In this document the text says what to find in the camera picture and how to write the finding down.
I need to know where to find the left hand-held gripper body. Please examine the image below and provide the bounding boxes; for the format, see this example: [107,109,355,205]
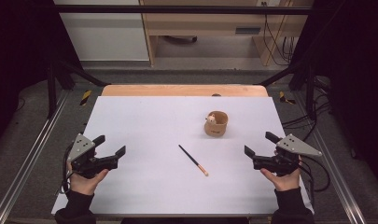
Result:
[67,133,119,180]

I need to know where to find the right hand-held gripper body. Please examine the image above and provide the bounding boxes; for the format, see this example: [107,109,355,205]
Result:
[253,133,323,177]

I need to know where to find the brown pen holder with figure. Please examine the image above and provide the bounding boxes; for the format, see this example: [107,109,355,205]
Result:
[203,110,229,137]

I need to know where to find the black pencil with orange end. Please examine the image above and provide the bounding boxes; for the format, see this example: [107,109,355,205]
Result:
[177,144,209,177]

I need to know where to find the person's right hand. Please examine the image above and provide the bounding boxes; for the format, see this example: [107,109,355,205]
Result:
[259,155,303,192]

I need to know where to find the person's left hand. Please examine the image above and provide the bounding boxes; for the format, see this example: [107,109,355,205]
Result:
[66,162,110,196]

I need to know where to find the yellow black hazard tape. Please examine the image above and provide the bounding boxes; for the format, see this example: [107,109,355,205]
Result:
[79,90,93,107]
[278,91,297,105]

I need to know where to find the white table board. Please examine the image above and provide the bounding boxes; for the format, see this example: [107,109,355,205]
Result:
[50,95,315,217]

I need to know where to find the black metal stand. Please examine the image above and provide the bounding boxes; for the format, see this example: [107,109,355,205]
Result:
[259,57,319,121]
[46,59,110,119]

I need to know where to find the white cabinet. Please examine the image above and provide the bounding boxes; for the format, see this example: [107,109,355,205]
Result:
[52,0,150,62]

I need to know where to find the black curtain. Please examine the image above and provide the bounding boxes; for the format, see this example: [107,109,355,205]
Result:
[0,0,82,153]
[292,0,378,188]

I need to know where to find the light wooden desk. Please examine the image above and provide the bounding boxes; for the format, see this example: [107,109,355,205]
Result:
[139,0,315,67]

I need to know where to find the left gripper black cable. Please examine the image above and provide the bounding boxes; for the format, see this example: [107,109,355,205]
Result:
[60,145,75,194]

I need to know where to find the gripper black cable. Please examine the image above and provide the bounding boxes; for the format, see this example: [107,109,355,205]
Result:
[60,145,75,194]
[298,155,331,209]

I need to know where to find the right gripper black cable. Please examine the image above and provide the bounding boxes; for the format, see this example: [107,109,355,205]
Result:
[298,155,331,209]

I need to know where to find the black floor cables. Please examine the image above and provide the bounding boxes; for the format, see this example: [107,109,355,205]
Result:
[282,76,332,143]

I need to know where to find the aluminium floor rail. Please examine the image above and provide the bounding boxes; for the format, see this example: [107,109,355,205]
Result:
[292,91,369,224]
[0,90,70,224]

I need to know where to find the black cables under desk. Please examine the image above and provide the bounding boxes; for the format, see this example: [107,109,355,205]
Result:
[260,1,298,67]

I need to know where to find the dark handle under desk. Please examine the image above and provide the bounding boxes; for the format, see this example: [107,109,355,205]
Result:
[162,35,199,45]

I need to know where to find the black metal frame bar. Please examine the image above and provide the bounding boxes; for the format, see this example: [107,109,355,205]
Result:
[52,4,316,16]

